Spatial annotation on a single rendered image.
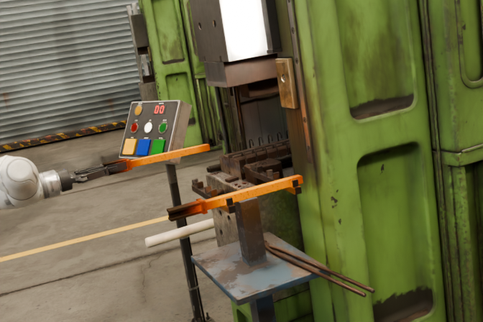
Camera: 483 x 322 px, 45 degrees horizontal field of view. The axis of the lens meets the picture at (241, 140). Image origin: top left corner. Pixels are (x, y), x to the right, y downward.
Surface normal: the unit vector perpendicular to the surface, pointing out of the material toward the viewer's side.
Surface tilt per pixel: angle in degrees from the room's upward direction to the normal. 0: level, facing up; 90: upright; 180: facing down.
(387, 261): 90
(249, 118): 90
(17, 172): 67
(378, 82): 89
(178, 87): 90
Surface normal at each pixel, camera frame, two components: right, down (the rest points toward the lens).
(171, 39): 0.20, 0.15
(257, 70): 0.42, 0.12
